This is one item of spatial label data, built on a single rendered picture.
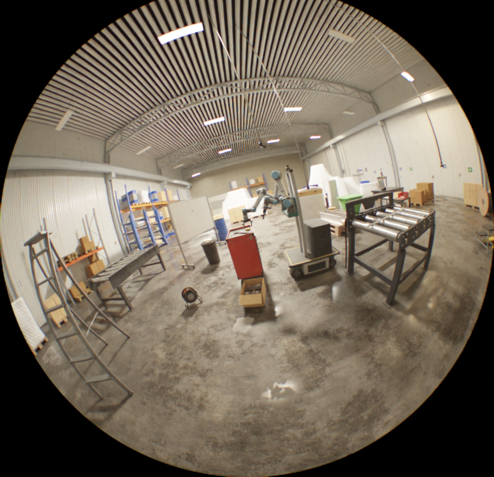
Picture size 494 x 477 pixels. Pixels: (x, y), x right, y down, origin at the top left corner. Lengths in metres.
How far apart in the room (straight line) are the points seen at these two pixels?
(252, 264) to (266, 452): 2.57
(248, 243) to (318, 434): 2.59
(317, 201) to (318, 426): 5.63
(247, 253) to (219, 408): 2.21
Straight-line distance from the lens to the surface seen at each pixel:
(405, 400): 1.76
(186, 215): 4.64
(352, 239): 2.39
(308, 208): 5.61
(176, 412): 1.84
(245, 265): 2.55
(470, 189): 9.32
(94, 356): 2.04
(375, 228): 1.96
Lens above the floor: 1.51
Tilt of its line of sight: 12 degrees down
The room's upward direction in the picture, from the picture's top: 14 degrees counter-clockwise
